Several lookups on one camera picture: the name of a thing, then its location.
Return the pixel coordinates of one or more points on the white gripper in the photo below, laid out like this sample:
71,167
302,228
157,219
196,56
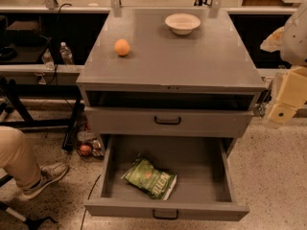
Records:
295,40

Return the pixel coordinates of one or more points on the green jalapeno chip bag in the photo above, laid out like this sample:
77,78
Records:
157,184

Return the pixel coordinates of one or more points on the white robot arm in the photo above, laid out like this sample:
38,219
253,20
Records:
291,41

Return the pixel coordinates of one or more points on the open grey bottom drawer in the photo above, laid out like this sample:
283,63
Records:
203,191

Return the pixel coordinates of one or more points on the grey drawer cabinet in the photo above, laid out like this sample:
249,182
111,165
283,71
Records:
208,69

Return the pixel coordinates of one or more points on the closed grey middle drawer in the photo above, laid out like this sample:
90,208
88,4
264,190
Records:
195,123

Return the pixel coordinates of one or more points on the white bowl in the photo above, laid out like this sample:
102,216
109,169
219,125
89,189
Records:
182,23

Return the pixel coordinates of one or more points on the orange fruit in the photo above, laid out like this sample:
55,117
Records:
121,47

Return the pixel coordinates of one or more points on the snack pile on floor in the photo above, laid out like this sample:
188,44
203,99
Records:
88,143

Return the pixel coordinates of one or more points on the clear water bottle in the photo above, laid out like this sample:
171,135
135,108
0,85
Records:
48,61
67,56

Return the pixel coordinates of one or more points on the grey sneaker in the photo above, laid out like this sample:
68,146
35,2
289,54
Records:
49,175

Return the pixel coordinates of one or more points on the person leg beige trousers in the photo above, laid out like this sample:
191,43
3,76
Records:
17,157

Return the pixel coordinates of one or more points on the black chair base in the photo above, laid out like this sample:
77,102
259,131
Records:
33,224

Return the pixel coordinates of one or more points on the black drawer handle middle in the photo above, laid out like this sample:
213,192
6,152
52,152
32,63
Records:
167,122

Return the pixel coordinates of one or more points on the black drawer handle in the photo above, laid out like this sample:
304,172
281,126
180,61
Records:
167,122
165,215

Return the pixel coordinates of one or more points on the black drawer handle bottom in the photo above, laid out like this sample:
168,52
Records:
165,215

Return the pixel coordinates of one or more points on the black table leg frame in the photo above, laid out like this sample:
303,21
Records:
34,106

